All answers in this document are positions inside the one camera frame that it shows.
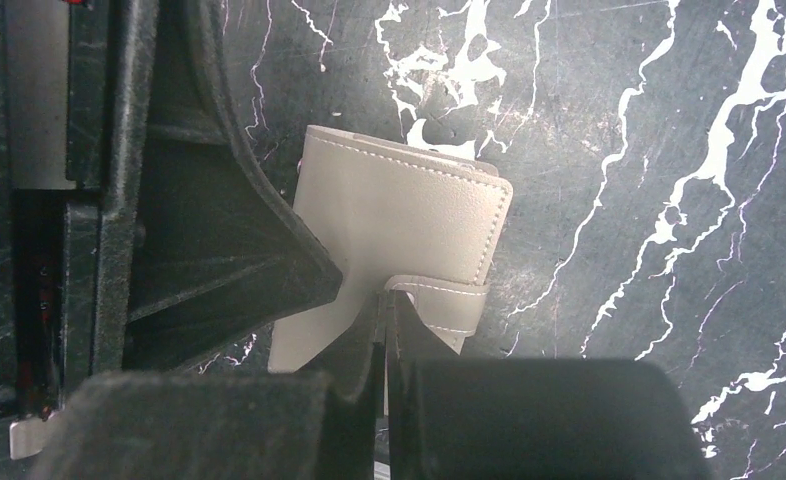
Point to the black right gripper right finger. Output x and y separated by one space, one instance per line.
453 417

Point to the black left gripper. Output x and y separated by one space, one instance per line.
137 229

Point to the grey leather card holder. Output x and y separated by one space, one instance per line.
394 217

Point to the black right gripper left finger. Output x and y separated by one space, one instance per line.
316 423

